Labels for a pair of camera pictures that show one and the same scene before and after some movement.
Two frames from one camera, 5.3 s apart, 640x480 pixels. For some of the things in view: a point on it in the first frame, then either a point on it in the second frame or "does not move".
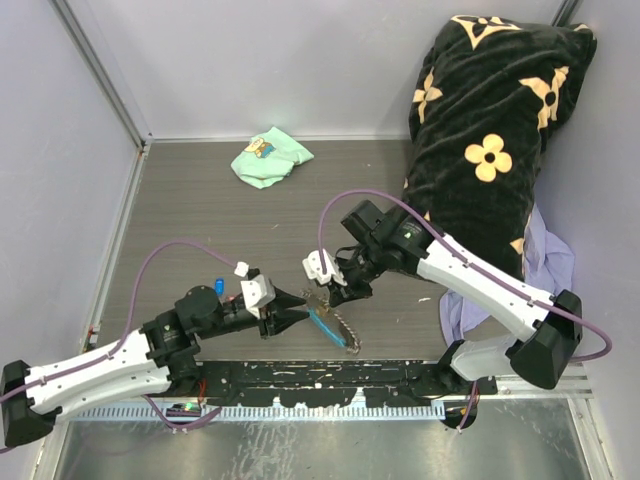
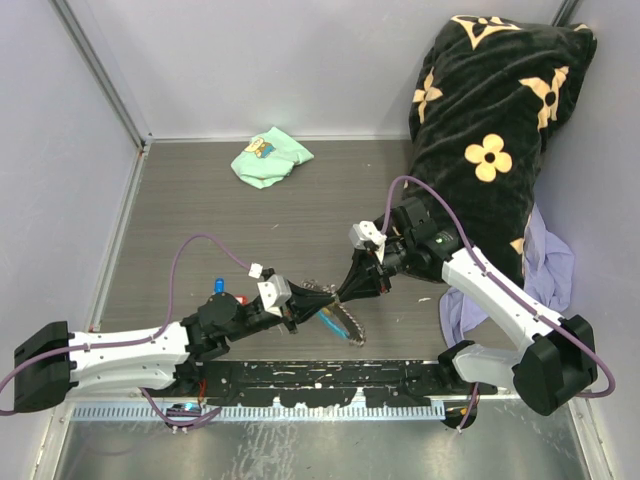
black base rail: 388,383 does not move
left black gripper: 280,318 → 300,306
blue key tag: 219,286 does not move
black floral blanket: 486,93 does not move
